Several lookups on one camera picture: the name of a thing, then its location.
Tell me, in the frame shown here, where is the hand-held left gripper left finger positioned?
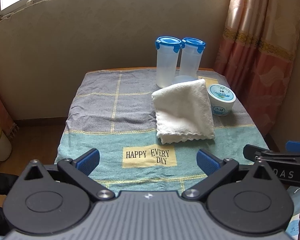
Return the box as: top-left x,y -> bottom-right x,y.
24,148 -> 115,202

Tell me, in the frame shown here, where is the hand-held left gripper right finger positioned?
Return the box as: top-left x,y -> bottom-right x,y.
181,149 -> 278,202

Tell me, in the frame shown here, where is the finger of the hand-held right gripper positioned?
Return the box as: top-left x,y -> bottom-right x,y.
243,144 -> 300,164
286,141 -> 300,153

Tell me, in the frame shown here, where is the white fluffy towel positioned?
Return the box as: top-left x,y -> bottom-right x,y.
151,79 -> 215,145

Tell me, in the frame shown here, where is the white round jar green label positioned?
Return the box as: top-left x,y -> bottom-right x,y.
206,84 -> 237,117

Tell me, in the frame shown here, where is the white lidded wipes tub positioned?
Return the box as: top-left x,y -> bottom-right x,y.
172,75 -> 198,85

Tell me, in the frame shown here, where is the tall clear container blue lid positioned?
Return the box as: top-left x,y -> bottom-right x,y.
155,36 -> 182,86

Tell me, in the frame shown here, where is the tall clear container crown mark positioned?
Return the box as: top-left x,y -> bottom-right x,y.
179,37 -> 206,79

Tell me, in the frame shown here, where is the light blue printed paper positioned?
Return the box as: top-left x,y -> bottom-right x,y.
286,187 -> 300,239

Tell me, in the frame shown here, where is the grey and teal checked tablecloth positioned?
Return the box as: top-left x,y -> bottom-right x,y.
54,67 -> 269,193

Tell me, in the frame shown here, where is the clear box with yellow board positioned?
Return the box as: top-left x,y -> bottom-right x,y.
197,75 -> 219,87

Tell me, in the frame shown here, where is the pink patterned curtain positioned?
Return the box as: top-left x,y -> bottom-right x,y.
0,76 -> 19,138
213,0 -> 300,137

